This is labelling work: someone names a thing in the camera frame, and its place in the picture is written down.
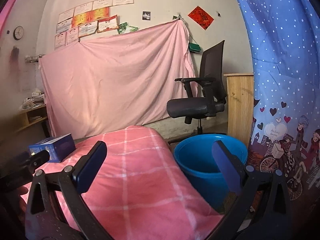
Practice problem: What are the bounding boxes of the certificates on wall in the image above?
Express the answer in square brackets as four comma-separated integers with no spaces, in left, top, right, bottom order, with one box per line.
[54,0,134,50]

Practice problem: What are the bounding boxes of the round wall clock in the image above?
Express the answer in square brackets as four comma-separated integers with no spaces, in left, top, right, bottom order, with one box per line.
[13,25,24,41]

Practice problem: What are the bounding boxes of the stack of papers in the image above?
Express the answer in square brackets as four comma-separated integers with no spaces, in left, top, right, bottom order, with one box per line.
[20,88,45,110]

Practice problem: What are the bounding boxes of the black office chair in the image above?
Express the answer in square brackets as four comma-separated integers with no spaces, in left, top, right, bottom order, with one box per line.
[167,41,227,145]

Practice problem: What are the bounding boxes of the red diamond wall sticker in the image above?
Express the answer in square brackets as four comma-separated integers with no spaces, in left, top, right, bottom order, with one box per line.
[188,6,214,30]

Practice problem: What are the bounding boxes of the green hanging pouch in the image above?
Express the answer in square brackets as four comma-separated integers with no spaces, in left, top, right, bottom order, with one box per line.
[188,42,201,53]

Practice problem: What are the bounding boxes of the small wall photo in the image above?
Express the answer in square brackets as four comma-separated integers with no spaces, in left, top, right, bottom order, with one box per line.
[142,11,151,21]

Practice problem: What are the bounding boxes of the blue plastic bucket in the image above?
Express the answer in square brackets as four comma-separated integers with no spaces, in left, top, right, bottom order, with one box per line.
[174,134,248,210]

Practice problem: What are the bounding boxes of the blue polka dot curtain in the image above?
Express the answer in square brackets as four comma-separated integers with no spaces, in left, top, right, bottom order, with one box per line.
[237,0,319,223]

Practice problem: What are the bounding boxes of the wooden shelf desk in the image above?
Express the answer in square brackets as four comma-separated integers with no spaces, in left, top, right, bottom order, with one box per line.
[14,105,48,133]

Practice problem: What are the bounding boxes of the pink plaid bed cover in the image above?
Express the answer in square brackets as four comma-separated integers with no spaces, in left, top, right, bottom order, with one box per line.
[19,125,225,240]

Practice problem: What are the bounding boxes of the blue cardboard box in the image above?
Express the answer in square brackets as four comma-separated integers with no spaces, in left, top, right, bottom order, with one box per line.
[28,133,76,163]

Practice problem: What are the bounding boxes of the pink hanging sheet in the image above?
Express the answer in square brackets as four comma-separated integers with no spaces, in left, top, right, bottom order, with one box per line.
[40,20,195,139]

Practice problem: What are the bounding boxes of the wooden cabinet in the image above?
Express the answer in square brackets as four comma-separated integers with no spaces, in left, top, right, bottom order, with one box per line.
[224,73,254,146]

